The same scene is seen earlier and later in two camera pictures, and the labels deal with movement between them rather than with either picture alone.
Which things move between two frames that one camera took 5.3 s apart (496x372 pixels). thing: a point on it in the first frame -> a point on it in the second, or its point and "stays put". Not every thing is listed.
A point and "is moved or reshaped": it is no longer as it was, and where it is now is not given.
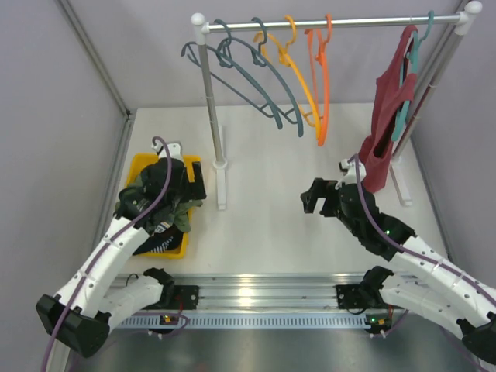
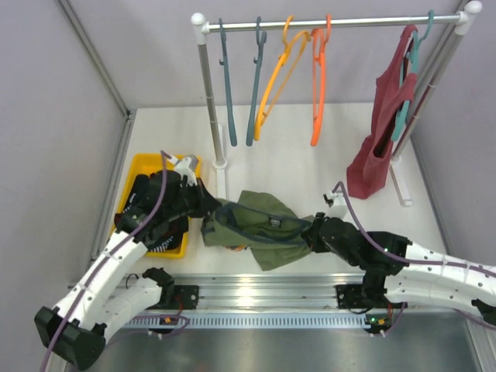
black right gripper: [321, 188] -> [311, 235]
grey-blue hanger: [225, 60] -> [232, 132]
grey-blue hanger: [260, 60] -> [261, 40]
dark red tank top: [394, 87] stays put
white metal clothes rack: [464, 20] stays put
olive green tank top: [174, 212] is moved or reshaped
